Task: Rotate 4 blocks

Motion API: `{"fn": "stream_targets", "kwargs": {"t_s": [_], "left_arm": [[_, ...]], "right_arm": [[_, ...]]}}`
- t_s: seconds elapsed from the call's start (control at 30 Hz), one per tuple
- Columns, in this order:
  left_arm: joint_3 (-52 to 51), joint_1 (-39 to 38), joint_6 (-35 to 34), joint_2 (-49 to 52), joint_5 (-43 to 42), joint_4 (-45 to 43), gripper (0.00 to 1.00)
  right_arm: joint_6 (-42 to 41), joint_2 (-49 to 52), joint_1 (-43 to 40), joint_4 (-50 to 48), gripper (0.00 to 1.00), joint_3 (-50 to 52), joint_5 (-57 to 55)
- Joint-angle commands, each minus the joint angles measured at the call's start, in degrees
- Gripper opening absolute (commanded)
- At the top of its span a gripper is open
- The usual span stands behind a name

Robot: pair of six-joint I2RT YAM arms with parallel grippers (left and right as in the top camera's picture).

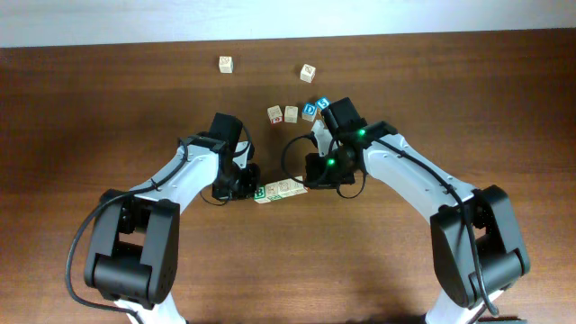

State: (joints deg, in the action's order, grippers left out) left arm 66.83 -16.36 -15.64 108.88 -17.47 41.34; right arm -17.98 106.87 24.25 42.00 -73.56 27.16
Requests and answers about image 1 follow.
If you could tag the blue letter D block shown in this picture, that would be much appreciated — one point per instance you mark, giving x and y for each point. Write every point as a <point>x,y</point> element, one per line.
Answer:
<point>309,112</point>

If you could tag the wooden letter I block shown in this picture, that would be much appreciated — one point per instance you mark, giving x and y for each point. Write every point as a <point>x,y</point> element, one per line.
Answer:
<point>297,187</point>

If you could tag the wooden block plain drawing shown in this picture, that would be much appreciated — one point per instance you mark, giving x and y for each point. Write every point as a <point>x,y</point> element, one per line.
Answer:
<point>291,114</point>

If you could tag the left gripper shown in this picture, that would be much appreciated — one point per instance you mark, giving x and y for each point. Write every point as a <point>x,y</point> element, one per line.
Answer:
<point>255,177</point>

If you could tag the plain wooden block far left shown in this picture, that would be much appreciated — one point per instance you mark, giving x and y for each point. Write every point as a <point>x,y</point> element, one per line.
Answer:
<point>226,64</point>

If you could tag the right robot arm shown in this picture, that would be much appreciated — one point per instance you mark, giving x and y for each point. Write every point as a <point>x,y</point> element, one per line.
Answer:
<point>478,249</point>

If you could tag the blue number 5 block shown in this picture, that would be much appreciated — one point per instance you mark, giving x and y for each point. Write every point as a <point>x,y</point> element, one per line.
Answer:
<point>322,103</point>

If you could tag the green letter B block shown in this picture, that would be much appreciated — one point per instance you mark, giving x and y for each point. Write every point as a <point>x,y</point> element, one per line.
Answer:
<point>261,196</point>

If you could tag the wooden block far right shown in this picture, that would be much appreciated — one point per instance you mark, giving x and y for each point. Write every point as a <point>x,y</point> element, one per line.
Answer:
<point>307,73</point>

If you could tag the wooden block red side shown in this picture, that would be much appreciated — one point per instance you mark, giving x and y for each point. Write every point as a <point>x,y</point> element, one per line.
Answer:
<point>275,114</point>

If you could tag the wooden block green side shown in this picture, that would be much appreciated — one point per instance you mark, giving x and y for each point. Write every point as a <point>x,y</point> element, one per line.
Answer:
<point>272,192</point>

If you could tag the wooden block blue side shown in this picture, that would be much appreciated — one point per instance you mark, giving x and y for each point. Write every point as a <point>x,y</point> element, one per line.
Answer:
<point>286,187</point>

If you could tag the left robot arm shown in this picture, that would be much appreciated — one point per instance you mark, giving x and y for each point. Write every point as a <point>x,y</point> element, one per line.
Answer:
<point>133,253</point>

